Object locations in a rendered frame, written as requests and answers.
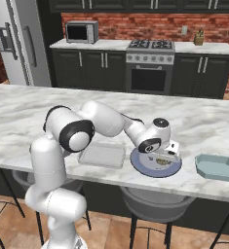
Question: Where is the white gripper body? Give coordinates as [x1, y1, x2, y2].
[155, 150, 182, 166]

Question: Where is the teal tupperware container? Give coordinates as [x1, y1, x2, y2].
[194, 153, 229, 183]

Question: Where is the clear tupperware container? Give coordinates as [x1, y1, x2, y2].
[77, 141, 127, 170]

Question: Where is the silver fridge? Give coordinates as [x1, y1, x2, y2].
[0, 0, 53, 88]

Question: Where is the pale yellow dumpling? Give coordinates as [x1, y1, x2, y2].
[155, 157, 172, 167]

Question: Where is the blue rimmed round plate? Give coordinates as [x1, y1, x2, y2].
[129, 146, 183, 179]

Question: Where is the dark lower cupboard run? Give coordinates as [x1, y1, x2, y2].
[51, 48, 127, 92]
[170, 53, 229, 100]

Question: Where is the dark cupboard run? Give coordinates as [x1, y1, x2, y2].
[48, 0, 229, 15]
[170, 53, 229, 100]
[51, 48, 127, 92]

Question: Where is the silver stove with oven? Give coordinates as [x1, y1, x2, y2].
[125, 39, 176, 96]

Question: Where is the silver microwave oven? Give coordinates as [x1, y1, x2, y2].
[64, 19, 100, 45]

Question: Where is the dark upper cupboard run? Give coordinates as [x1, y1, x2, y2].
[48, 0, 229, 15]

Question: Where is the grey fridge door handle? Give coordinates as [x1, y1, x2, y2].
[22, 25, 38, 68]
[6, 0, 20, 61]

